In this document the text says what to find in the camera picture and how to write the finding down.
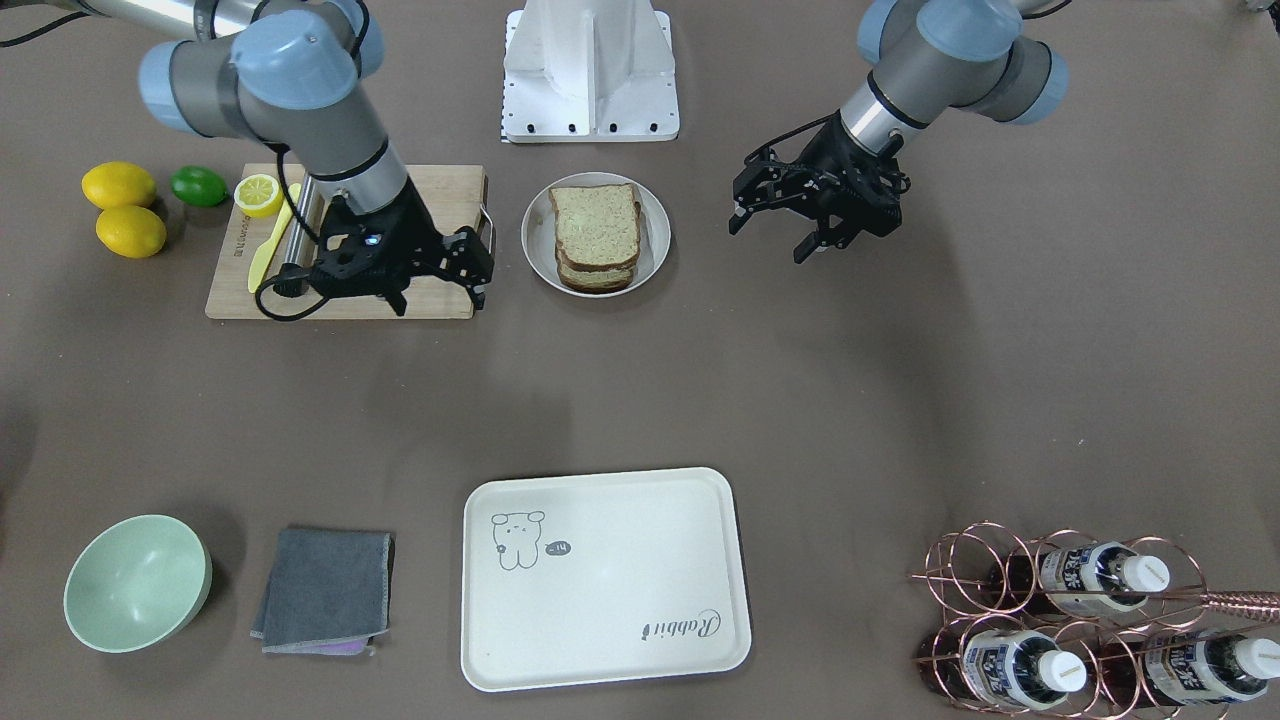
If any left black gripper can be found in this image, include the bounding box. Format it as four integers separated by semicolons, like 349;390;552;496
728;111;911;265

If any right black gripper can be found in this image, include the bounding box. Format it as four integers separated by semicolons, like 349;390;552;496
256;179;494;316

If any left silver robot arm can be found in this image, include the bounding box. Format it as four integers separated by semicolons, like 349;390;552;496
728;1;1070;263

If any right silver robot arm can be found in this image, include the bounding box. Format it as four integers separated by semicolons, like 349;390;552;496
61;1;494;316

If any cream rabbit tray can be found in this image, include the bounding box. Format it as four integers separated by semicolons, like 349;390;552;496
460;468;753;693

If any wooden cutting board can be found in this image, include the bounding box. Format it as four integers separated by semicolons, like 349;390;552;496
206;161;495;322

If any white round plate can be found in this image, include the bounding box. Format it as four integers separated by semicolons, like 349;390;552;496
520;172;673;297

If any yellow plastic knife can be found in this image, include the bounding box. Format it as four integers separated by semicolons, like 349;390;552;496
246;183;301;293

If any half lemon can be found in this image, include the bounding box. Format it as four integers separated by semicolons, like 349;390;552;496
232;173;284;218

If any green lime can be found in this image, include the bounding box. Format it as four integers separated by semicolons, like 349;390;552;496
169;165;230;208

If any yellow lemon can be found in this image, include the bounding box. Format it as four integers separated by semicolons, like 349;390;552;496
79;161;157;210
95;206;166;259

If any grey folded cloth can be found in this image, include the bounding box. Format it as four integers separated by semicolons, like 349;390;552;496
250;527;396;656

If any mint green bowl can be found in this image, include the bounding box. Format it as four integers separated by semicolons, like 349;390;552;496
63;514;212;653

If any tea bottle one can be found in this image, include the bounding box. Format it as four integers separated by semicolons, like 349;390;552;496
984;541;1171;620

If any tea bottle two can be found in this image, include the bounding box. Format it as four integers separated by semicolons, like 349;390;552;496
915;629;1088;711

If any tea bottle three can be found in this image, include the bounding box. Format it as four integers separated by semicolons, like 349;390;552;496
1100;629;1279;708

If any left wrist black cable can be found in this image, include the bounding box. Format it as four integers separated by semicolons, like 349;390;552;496
745;111;841;167

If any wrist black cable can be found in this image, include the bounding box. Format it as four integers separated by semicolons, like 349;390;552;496
745;111;841;167
253;140;332;323

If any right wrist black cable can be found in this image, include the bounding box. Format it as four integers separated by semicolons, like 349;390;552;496
253;140;332;323

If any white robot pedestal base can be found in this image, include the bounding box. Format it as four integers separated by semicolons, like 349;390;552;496
500;1;681;143

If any copper wire bottle rack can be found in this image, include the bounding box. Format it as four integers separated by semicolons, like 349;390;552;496
915;521;1277;719

